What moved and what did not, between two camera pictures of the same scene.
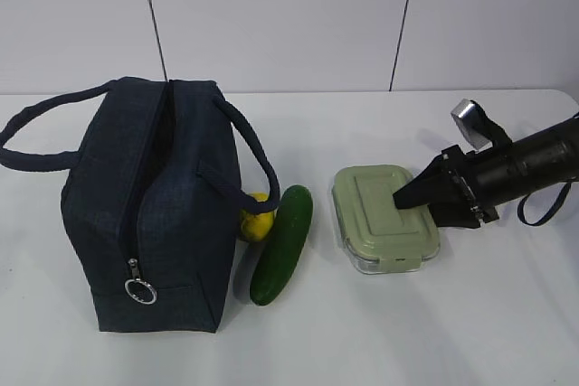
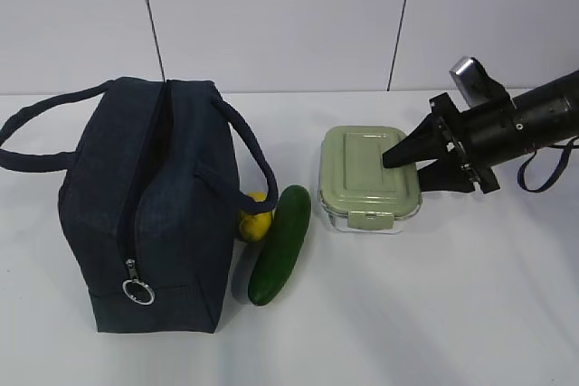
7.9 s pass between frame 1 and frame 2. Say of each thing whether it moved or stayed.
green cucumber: stayed
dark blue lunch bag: stayed
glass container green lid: moved
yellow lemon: stayed
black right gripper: moved
